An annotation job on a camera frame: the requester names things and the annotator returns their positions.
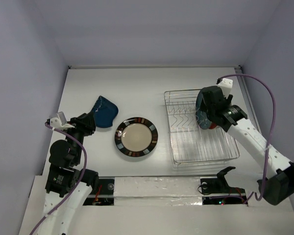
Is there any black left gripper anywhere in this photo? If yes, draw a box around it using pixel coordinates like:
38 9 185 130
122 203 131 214
63 110 96 163

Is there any dark blue teardrop plate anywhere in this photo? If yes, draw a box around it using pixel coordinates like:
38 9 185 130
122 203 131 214
92 95 119 128

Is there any dark teal floral plate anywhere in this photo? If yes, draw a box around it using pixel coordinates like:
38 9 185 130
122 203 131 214
195 93 212 130

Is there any red and teal glazed plate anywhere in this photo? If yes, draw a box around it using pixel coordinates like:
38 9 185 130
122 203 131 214
209 123 218 129

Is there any beige plate with brown rim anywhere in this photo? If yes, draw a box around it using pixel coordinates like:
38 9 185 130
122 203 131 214
114 117 158 158

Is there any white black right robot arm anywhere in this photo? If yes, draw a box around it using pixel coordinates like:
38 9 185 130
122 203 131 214
199 86 294 206

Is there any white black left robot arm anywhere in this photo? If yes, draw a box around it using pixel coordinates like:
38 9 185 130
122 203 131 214
30 111 98 235

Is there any silver foil covered bar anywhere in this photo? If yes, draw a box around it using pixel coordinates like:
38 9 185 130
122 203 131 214
113 176 202 207

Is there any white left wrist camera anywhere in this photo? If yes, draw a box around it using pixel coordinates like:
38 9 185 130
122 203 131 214
46 112 74 131

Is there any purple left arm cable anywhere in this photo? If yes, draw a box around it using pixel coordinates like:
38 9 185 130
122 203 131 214
29 122 88 235

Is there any chrome wire dish rack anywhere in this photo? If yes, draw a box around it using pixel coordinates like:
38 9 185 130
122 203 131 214
164 89 240 166

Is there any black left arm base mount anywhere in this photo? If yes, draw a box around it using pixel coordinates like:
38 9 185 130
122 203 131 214
83 178 115 206

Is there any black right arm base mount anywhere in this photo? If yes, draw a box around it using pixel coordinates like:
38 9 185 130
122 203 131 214
197 166 245 196

